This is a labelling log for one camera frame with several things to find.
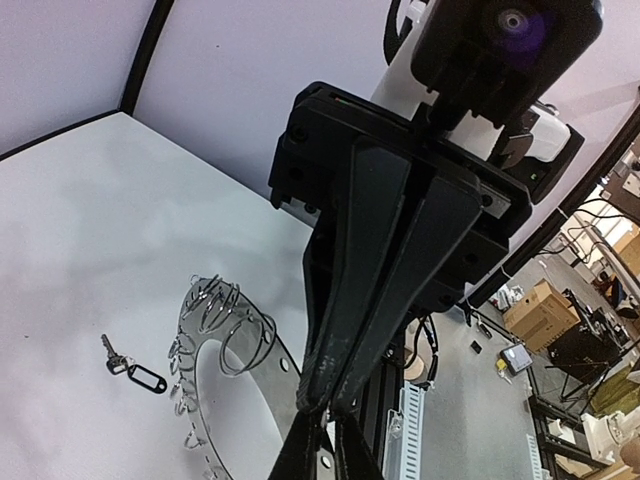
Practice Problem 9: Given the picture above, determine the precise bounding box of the key with black tag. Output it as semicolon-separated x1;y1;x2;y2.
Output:
101;334;168;395

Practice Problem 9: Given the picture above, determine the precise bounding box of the metal keyring disc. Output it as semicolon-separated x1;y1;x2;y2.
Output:
168;275;299;479

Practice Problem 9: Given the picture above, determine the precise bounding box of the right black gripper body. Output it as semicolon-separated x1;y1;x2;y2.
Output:
269;82;532;312

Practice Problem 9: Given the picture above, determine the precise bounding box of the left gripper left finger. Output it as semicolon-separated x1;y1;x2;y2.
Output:
268;412;320;480

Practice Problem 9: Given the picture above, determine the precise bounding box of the cardboard box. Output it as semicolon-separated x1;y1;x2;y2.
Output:
503;280;580;353

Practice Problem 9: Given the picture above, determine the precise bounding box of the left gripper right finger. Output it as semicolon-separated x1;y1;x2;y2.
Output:
335;416;381;480

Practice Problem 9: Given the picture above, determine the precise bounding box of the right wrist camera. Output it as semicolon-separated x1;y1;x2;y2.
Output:
410;0;604;128

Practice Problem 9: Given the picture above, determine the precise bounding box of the white slotted cable duct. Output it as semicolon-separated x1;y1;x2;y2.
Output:
382;381;426;480

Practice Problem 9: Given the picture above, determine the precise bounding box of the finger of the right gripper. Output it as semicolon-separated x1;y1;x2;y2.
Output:
297;140;410;413
334;174;481;413

